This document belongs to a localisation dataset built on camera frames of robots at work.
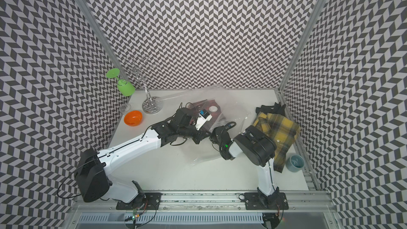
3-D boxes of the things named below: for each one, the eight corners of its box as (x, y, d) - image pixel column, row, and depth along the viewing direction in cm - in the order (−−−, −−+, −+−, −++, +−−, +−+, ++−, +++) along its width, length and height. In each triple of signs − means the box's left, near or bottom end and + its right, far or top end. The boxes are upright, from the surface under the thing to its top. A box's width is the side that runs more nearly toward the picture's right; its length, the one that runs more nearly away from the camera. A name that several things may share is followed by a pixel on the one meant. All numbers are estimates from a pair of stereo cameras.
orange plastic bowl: (122, 128, 98) (119, 124, 95) (128, 114, 105) (126, 110, 102) (139, 128, 98) (137, 124, 95) (144, 114, 105) (142, 110, 102)
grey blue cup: (286, 172, 84) (292, 167, 77) (282, 160, 88) (288, 154, 81) (299, 172, 84) (307, 167, 77) (295, 160, 88) (302, 154, 81)
